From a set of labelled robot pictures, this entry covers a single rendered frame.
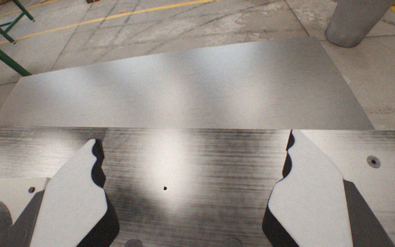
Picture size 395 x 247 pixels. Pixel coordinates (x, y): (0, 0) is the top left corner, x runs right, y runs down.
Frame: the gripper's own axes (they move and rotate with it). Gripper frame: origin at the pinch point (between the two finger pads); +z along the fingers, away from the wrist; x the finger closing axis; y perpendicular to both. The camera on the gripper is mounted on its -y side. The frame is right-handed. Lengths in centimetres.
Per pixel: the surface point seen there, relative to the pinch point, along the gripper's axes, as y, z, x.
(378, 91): 40, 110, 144
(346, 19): -14, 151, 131
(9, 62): -1, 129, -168
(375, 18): -14, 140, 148
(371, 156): 12.8, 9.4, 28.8
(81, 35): -20, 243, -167
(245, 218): 18.1, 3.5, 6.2
